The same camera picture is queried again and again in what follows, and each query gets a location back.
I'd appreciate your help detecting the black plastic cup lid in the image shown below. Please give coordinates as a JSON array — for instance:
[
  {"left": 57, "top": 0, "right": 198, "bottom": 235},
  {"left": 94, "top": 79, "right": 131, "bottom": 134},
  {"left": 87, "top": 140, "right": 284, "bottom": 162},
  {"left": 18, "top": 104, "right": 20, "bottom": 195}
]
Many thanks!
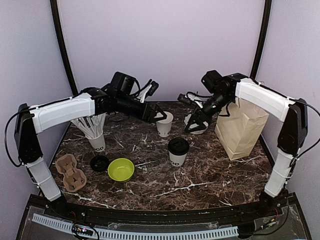
[{"left": 90, "top": 155, "right": 110, "bottom": 173}]

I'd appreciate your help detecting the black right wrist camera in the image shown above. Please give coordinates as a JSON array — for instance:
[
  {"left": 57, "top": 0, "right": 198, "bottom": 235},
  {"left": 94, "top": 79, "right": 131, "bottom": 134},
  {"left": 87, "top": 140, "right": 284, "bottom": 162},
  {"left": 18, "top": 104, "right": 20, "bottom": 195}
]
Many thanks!
[{"left": 201, "top": 70, "right": 222, "bottom": 94}]

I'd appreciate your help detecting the white scalloped ceramic bowl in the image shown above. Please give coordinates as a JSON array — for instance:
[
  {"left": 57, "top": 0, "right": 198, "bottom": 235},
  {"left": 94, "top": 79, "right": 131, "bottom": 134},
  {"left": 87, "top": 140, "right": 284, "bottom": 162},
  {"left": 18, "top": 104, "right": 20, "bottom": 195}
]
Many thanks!
[{"left": 183, "top": 115, "right": 209, "bottom": 135}]

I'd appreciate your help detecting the brown paper takeout bag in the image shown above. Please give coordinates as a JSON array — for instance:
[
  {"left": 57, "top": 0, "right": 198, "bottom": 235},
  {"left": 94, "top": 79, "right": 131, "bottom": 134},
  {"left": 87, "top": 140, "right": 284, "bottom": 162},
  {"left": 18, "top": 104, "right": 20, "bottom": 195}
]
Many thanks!
[{"left": 215, "top": 98, "right": 269, "bottom": 161}]

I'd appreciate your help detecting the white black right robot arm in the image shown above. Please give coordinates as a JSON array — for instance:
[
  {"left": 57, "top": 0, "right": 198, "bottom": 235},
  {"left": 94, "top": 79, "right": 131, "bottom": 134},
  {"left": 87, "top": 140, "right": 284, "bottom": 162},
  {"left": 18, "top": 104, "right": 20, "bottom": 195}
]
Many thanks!
[{"left": 178, "top": 70, "right": 308, "bottom": 217}]

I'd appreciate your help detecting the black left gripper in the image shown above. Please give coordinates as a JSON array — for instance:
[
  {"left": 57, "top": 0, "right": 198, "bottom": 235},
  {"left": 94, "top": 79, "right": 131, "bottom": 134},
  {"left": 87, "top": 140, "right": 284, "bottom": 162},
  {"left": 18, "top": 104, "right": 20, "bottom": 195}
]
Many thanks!
[{"left": 115, "top": 94, "right": 167, "bottom": 123}]

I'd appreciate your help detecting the white slotted cable duct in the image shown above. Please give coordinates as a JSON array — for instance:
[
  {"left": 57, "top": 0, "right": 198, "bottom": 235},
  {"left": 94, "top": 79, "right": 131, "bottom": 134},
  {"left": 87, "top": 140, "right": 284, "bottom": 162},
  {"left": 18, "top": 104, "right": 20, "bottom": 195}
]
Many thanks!
[{"left": 31, "top": 213, "right": 239, "bottom": 240}]

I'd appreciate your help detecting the white cup holding straws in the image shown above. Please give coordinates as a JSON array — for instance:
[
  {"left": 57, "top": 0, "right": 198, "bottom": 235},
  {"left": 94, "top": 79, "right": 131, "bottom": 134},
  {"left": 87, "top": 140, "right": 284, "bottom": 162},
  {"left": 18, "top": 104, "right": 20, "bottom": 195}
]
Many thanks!
[{"left": 86, "top": 133, "right": 106, "bottom": 152}]

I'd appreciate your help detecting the black corner frame post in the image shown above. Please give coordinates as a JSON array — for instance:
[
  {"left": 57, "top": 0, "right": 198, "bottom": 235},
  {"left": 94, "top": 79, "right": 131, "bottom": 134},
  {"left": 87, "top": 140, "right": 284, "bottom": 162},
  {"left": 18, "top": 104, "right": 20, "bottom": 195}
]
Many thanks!
[
  {"left": 250, "top": 0, "right": 272, "bottom": 80},
  {"left": 49, "top": 0, "right": 79, "bottom": 95}
]

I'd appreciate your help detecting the black corner frame post right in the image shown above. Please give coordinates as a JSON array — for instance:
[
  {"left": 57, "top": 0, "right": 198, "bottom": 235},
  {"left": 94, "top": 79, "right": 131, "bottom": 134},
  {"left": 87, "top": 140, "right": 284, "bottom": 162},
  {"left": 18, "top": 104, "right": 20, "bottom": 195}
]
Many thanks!
[{"left": 250, "top": 0, "right": 272, "bottom": 80}]

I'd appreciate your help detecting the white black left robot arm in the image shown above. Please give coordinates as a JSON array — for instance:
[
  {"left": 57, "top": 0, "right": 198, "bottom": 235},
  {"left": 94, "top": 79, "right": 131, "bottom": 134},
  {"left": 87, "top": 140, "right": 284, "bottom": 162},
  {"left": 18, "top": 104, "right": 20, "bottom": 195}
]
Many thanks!
[{"left": 11, "top": 84, "right": 167, "bottom": 218}]

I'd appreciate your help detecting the black corner frame post left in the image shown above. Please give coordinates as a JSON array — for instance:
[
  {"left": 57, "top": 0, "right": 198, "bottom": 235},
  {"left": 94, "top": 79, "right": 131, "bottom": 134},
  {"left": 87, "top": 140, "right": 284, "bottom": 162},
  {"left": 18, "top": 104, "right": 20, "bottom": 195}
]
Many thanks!
[{"left": 49, "top": 0, "right": 79, "bottom": 95}]

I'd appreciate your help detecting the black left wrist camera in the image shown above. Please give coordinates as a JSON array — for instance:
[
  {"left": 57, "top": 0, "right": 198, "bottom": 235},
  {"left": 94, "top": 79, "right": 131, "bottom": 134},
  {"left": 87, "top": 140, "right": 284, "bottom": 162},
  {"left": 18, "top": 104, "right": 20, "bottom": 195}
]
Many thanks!
[{"left": 110, "top": 71, "right": 136, "bottom": 95}]

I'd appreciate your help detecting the white paper coffee cup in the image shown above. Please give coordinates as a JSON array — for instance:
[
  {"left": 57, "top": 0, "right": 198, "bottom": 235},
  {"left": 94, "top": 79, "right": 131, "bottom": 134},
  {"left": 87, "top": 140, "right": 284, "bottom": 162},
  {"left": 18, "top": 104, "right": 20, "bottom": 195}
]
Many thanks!
[{"left": 169, "top": 150, "right": 188, "bottom": 167}]

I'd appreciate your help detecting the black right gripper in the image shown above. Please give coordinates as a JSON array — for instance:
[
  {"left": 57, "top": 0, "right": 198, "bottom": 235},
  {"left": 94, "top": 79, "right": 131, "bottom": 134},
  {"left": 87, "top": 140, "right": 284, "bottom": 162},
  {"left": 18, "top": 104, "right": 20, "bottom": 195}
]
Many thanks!
[{"left": 184, "top": 91, "right": 233, "bottom": 133}]

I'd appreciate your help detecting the bundle of white wrapped straws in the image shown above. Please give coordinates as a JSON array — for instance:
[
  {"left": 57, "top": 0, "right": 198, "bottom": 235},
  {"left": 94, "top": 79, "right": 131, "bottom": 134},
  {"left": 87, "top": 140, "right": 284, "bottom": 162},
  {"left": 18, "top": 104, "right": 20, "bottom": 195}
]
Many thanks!
[{"left": 71, "top": 113, "right": 106, "bottom": 139}]

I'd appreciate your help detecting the lime green bowl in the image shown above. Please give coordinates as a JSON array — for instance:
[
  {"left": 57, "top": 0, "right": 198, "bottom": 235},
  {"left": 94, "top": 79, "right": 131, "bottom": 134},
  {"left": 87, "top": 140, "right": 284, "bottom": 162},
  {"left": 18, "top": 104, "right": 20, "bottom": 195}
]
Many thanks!
[{"left": 107, "top": 158, "right": 135, "bottom": 182}]

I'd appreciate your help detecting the black front table rail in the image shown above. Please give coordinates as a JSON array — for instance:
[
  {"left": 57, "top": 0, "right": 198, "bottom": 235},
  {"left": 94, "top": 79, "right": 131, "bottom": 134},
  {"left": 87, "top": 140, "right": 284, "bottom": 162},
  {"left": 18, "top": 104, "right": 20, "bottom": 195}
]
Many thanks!
[{"left": 23, "top": 193, "right": 302, "bottom": 229}]

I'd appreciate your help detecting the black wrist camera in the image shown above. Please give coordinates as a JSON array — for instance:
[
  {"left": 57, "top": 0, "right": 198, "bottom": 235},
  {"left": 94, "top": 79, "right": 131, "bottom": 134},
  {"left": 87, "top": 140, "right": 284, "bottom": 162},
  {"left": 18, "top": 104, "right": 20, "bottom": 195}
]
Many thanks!
[
  {"left": 201, "top": 70, "right": 222, "bottom": 94},
  {"left": 110, "top": 71, "right": 136, "bottom": 95}
]

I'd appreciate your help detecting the brown cardboard cup carrier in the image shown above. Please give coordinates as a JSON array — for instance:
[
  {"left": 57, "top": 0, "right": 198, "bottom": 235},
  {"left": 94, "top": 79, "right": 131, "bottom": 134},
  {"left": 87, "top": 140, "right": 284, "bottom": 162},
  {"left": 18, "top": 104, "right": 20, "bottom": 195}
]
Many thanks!
[{"left": 55, "top": 154, "right": 87, "bottom": 193}]

